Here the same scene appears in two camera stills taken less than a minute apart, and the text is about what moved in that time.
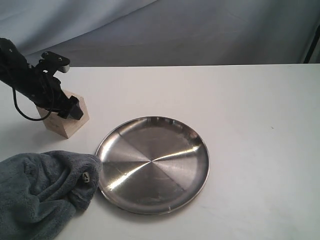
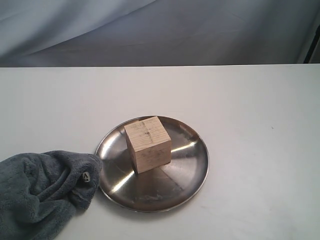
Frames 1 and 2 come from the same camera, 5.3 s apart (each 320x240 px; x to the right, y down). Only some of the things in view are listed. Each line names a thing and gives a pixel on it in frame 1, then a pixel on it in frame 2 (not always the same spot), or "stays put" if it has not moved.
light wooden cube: [64, 127] to [149, 144]
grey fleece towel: [41, 192] stays put
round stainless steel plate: [152, 165] stays put
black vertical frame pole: [316, 38] stays put
